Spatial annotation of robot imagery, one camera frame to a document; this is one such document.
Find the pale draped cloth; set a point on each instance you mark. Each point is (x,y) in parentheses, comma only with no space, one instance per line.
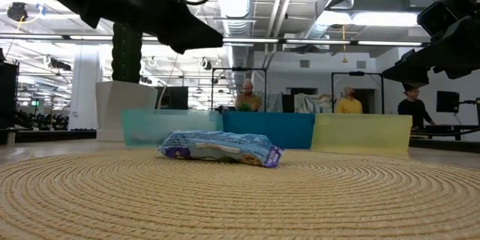
(313,104)

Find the black background table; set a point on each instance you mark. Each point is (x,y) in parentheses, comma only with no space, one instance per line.
(450,129)

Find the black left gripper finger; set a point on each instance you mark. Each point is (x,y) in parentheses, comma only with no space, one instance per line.
(187,33)

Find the tall black cabinet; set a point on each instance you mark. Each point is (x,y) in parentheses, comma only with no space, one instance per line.
(8,93)

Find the black ceiling device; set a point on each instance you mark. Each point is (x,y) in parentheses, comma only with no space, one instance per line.
(17,11)

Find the black background screen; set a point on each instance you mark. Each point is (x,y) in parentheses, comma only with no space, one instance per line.
(174,99)

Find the black monitor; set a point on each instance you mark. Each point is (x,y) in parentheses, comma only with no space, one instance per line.
(448,101)

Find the round woven straw placemat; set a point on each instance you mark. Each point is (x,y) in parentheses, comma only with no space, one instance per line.
(240,202)

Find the long ceiling light strip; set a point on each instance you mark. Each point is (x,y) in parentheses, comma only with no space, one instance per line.
(251,40)
(30,37)
(318,41)
(390,43)

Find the green cactus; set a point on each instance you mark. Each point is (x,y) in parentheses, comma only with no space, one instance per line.
(127,63)

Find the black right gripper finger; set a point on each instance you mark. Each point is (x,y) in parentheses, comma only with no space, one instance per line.
(408,69)

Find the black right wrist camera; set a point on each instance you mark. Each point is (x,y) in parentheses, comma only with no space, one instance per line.
(438,17)

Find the blue plastic bin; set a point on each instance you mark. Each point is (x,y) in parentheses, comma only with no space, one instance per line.
(285,129)

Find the white plant pot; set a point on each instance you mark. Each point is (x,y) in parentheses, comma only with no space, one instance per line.
(120,108)

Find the silver spiral air duct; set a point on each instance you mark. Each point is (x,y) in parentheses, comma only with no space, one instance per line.
(236,3)

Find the yellow translucent plastic bin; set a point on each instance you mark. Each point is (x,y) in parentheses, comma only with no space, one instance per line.
(360,133)

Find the bright ceiling light panel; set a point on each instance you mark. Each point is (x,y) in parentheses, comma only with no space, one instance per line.
(375,18)

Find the green leafy object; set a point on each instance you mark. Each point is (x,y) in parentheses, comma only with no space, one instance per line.
(245,107)

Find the person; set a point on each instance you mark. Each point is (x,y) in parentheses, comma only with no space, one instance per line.
(247,97)
(349,103)
(414,110)

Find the blue granola bar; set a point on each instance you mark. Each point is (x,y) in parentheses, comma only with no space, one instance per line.
(225,148)

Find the teal translucent plastic bin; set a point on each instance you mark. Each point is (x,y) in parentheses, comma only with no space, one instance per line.
(150,127)

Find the black aluminium table frame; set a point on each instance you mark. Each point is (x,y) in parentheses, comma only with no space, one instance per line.
(56,137)

